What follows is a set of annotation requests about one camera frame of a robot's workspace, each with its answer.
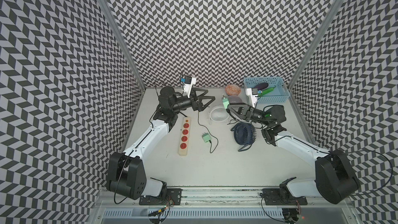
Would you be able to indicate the navy blue desk fan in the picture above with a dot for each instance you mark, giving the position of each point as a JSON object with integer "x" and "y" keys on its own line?
{"x": 244, "y": 135}

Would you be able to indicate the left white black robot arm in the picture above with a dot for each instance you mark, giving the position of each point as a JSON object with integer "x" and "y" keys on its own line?
{"x": 126, "y": 174}

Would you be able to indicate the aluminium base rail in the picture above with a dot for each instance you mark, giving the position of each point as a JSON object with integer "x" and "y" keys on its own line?
{"x": 220, "y": 205}

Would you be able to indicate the green toy cucumber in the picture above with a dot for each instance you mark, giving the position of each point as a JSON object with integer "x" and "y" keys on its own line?
{"x": 266, "y": 91}

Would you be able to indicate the light blue plastic basket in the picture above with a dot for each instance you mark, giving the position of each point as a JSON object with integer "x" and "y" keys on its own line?
{"x": 279, "y": 95}

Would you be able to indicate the green plug of blue fan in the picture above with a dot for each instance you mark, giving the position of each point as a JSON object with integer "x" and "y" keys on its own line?
{"x": 225, "y": 102}

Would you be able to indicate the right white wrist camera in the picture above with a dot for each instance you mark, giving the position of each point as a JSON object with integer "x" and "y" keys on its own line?
{"x": 252, "y": 94}

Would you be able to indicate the purple toy eggplant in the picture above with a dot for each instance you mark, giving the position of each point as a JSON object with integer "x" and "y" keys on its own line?
{"x": 261, "y": 86}

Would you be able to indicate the beige red power strip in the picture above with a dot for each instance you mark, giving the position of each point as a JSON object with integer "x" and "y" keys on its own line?
{"x": 185, "y": 137}

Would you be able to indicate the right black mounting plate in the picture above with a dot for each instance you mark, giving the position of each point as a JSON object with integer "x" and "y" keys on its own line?
{"x": 274, "y": 196}

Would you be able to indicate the black mounting plate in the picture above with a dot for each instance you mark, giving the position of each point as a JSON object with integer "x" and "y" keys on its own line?
{"x": 274, "y": 196}
{"x": 167, "y": 195}

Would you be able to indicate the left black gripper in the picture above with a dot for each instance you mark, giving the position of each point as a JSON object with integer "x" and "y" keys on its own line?
{"x": 196, "y": 105}

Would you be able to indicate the white desk fan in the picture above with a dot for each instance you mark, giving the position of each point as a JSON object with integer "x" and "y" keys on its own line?
{"x": 218, "y": 114}

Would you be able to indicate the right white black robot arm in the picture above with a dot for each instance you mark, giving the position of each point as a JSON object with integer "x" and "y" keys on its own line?
{"x": 334, "y": 178}

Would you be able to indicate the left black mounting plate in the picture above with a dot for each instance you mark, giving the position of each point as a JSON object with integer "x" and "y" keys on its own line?
{"x": 167, "y": 195}

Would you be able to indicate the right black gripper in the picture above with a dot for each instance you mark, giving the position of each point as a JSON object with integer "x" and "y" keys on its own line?
{"x": 244, "y": 109}

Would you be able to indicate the green plug of white fan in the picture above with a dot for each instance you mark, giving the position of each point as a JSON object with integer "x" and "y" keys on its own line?
{"x": 206, "y": 137}

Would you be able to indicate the lilac bowl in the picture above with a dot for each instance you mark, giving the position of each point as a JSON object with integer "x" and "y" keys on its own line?
{"x": 234, "y": 99}

